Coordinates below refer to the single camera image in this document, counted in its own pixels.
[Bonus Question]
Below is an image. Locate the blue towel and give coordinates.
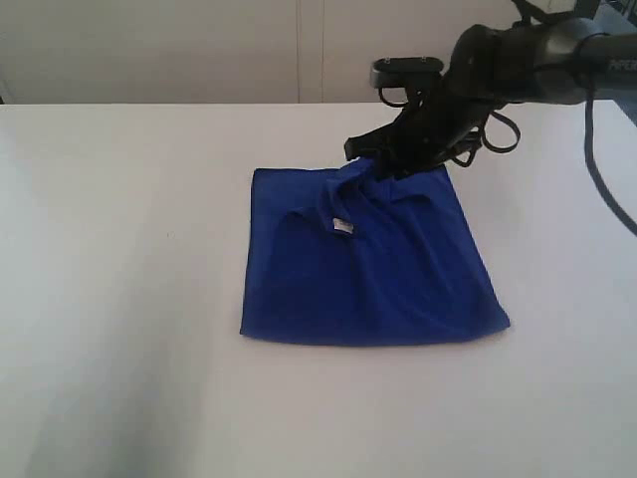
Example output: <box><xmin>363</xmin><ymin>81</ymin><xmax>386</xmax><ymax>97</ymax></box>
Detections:
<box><xmin>240</xmin><ymin>159</ymin><xmax>510</xmax><ymax>348</ymax></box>

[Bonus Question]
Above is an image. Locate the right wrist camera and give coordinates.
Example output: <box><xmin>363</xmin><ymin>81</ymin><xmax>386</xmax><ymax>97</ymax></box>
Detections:
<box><xmin>369</xmin><ymin>57</ymin><xmax>444</xmax><ymax>91</ymax></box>

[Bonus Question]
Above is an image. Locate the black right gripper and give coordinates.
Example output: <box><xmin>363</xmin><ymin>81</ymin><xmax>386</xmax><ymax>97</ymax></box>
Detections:
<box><xmin>343</xmin><ymin>80</ymin><xmax>497</xmax><ymax>180</ymax></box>

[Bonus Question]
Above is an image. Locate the right camera cable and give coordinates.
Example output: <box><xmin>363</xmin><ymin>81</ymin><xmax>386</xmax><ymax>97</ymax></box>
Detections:
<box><xmin>581</xmin><ymin>94</ymin><xmax>637</xmax><ymax>230</ymax></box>

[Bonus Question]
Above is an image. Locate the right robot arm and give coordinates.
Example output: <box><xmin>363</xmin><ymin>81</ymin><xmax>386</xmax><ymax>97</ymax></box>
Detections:
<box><xmin>344</xmin><ymin>18</ymin><xmax>636</xmax><ymax>177</ymax></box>

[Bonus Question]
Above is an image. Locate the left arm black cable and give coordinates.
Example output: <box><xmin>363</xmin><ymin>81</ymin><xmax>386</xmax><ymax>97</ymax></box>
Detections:
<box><xmin>455</xmin><ymin>109</ymin><xmax>523</xmax><ymax>168</ymax></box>

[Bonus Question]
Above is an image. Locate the black window frame post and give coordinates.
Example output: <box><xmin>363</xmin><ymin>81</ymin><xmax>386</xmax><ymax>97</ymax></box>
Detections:
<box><xmin>572</xmin><ymin>0</ymin><xmax>600</xmax><ymax>19</ymax></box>

